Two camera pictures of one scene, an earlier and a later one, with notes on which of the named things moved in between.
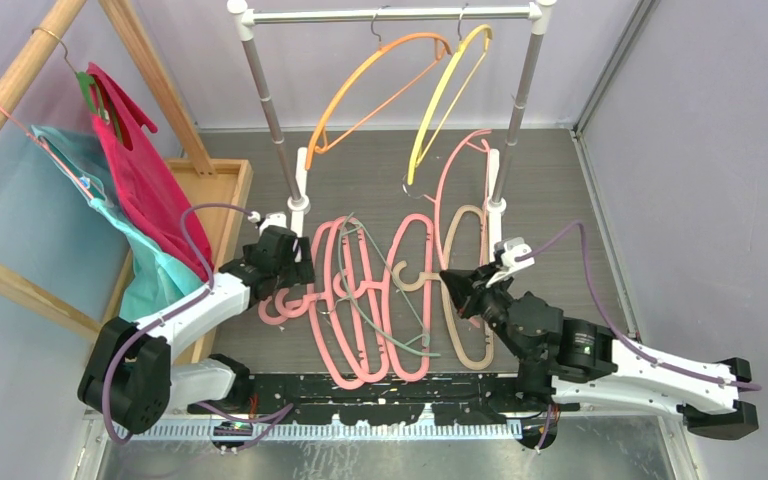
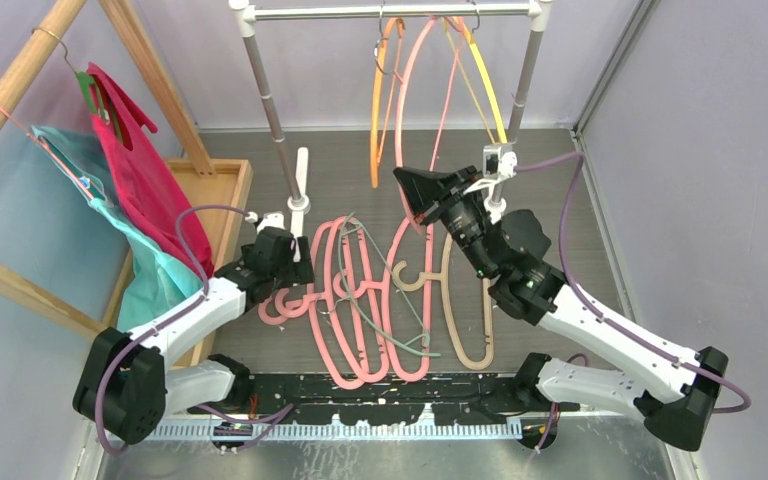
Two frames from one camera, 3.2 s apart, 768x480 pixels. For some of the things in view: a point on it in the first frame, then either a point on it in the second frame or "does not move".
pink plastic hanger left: [359, 303] does not move
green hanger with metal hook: [94, 92] does not move
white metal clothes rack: [537, 13] does not move
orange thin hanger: [311, 147] to [375, 161]
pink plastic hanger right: [385, 286] does not move
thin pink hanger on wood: [38, 140] does not move
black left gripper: [300, 271] does not move
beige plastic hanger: [409, 285] does not move
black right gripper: [458, 282] to [422, 188]
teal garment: [151, 281] does not move
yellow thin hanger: [458, 56] to [456, 25]
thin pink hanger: [436, 200] to [398, 135]
